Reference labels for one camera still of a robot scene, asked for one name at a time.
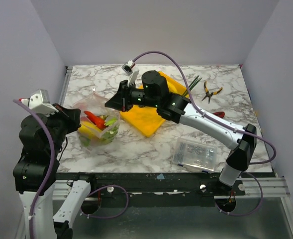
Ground clear plastic screw box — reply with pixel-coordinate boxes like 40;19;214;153
173;138;217;173

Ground red utility knife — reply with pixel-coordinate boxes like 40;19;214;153
213;112;225;118

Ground green chives bunch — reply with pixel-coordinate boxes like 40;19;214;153
182;75;202;97

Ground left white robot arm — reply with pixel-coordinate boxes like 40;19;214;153
13;104;98;239

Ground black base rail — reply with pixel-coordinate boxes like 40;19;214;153
54;172;245;208

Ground yellow handled pliers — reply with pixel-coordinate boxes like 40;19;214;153
202;81;223;103

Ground yellow plastic tray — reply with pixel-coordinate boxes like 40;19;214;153
120;71;186;137

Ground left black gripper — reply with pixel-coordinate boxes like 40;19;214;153
45;101;83;154

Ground celery stalk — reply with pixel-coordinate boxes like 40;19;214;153
78;115;119;147

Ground clear zip top bag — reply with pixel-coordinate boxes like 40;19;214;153
73;90;120;151

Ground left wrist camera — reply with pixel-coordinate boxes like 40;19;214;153
19;89;58;116

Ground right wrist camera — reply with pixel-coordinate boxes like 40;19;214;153
122;60;139;86

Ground red chili pepper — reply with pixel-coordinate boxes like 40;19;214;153
84;111;106;130

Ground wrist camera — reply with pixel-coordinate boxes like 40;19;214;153
122;60;139;86
19;89;58;116

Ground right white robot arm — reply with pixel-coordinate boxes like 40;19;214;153
105;71;256;195

